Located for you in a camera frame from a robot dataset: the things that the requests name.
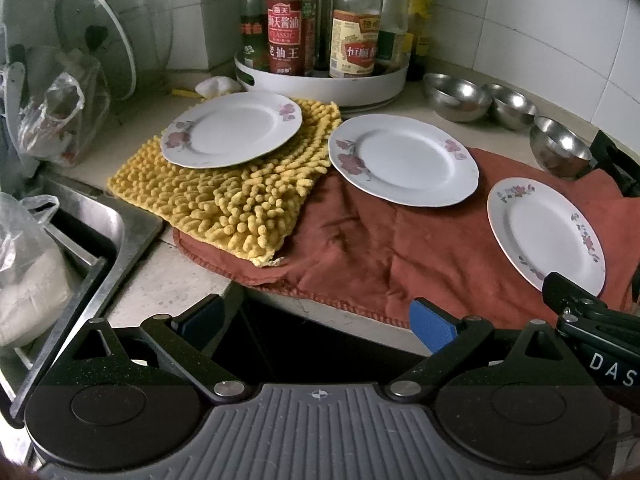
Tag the yellow chenille mat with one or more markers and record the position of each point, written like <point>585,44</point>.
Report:
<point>247,210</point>

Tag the plastic bag in sink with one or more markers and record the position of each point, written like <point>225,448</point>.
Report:
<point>35,287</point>

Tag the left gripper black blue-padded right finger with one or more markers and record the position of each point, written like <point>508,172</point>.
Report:
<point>453,343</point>

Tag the red label soy sauce bottle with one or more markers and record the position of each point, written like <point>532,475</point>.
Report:
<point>290,32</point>

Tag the white garlic bulb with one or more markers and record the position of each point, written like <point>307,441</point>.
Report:
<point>216,86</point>

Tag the floral white plate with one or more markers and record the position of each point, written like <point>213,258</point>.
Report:
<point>540,231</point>
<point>403,161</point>

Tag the stainless steel sink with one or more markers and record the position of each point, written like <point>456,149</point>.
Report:
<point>66,248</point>

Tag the metal turntable centre pole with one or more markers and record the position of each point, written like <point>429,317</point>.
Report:
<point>322,45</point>

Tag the steel bowl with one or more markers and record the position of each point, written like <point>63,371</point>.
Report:
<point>557,149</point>
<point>455,99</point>
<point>510,109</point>

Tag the yellow strip on counter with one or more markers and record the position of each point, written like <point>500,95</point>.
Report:
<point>185,93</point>

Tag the crumpled clear plastic bag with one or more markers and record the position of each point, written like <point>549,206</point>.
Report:
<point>68,104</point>

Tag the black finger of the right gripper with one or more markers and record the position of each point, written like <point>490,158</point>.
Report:
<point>562,296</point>
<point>617,164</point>

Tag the green glass bottle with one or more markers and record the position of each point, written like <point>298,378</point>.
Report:
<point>254,24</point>

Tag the clear vinegar bottle cream label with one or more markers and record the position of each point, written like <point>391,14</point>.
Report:
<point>354,38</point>

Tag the white round turntable tray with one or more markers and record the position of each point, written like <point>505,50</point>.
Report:
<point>370,91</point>

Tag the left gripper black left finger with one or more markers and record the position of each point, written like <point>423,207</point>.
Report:
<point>185,345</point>

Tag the rust red cloth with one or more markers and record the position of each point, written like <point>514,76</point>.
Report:
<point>363,255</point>

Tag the clear bottle yellow cap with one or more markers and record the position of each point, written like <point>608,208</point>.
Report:
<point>391,37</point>

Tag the dark oil bottle yellow label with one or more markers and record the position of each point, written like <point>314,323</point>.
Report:
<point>419,31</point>

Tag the glass pot lid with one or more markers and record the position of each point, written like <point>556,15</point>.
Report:
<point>93,27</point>
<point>148,27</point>

